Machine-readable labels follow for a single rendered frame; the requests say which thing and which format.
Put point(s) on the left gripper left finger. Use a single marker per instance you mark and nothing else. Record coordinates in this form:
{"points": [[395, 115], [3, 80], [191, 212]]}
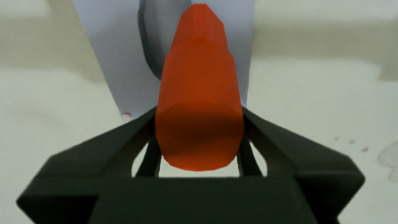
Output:
{"points": [[112, 153]]}

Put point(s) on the orange-red peg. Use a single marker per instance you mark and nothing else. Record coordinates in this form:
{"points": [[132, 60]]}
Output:
{"points": [[199, 121]]}

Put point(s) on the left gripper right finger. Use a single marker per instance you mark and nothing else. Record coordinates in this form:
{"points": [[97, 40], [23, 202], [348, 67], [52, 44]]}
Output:
{"points": [[328, 178]]}

